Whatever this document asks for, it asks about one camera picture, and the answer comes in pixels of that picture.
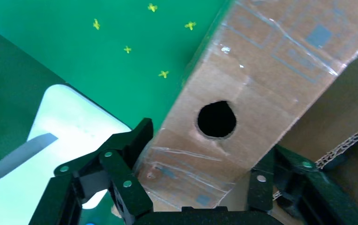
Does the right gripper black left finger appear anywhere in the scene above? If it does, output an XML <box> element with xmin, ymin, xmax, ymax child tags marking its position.
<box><xmin>29</xmin><ymin>117</ymin><xmax>154</xmax><ymax>225</ymax></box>

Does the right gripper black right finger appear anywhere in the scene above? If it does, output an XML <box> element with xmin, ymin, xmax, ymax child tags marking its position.
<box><xmin>247</xmin><ymin>144</ymin><xmax>358</xmax><ymax>225</ymax></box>

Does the small brown cardboard box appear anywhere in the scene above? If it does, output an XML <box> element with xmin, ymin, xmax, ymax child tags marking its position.
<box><xmin>134</xmin><ymin>0</ymin><xmax>358</xmax><ymax>210</ymax></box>

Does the large open cardboard carton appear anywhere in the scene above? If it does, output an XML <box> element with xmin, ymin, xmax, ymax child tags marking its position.
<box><xmin>277</xmin><ymin>37</ymin><xmax>358</xmax><ymax>225</ymax></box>

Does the green table cloth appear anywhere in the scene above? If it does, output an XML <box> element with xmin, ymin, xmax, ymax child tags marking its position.
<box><xmin>0</xmin><ymin>0</ymin><xmax>230</xmax><ymax>135</ymax></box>

